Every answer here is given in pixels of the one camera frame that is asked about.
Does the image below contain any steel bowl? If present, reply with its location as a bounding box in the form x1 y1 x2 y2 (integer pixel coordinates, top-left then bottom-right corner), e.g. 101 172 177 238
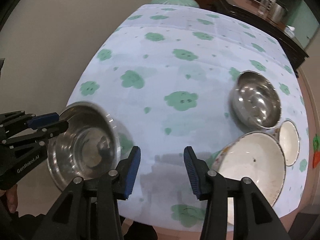
47 101 132 191
230 71 281 130

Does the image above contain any large white enamel bowl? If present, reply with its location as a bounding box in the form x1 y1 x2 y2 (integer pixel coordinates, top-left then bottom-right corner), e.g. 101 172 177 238
211 130 286 225

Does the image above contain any small white enamel bowl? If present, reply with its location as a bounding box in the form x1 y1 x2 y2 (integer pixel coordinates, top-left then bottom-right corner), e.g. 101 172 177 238
270 120 300 166

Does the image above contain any person's hand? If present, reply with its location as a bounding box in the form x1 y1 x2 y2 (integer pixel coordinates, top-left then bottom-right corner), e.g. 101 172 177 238
6 184 18 213

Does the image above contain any cloud pattern tablecloth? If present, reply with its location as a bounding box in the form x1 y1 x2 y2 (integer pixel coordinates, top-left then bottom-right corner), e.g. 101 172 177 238
68 4 309 231

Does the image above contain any green round stool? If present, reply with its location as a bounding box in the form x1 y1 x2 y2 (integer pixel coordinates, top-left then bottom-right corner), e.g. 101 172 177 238
150 0 200 8

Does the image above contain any steel pot on sideboard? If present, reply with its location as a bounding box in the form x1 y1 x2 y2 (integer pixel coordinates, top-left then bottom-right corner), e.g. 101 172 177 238
268 0 288 23

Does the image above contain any dark wooden sideboard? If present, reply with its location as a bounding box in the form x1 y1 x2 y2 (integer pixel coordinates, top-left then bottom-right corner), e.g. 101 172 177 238
195 0 308 74

